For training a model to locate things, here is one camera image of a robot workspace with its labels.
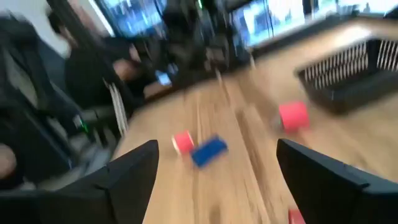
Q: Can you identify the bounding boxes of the person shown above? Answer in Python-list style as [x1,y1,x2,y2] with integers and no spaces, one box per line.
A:
[46,0,162,110]

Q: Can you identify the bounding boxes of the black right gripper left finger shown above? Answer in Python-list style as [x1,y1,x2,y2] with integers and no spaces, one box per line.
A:
[0,139,160,224]

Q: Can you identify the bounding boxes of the black slotted plastic basket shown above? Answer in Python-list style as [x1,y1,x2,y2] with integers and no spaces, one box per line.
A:
[295,39,398,114]

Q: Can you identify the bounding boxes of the blue rectangular block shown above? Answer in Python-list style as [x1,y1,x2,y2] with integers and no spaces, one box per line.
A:
[190,135,229,169]

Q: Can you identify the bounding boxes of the small red sharpener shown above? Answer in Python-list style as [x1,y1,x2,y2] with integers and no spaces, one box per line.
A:
[172,130,195,156]

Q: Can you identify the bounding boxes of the person's hand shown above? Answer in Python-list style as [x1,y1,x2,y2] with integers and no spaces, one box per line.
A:
[0,144,18,181]

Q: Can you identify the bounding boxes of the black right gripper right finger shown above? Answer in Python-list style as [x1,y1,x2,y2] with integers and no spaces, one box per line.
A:
[276,138,398,224]

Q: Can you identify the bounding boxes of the red rectangular block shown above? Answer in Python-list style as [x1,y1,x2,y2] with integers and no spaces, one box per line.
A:
[287,208,307,224]

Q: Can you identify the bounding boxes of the pink cube sharpener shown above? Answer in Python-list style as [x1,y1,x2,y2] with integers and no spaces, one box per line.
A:
[278,101,311,134]

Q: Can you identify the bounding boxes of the large glass window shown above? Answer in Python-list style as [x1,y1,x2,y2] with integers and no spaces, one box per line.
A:
[231,0,398,47]

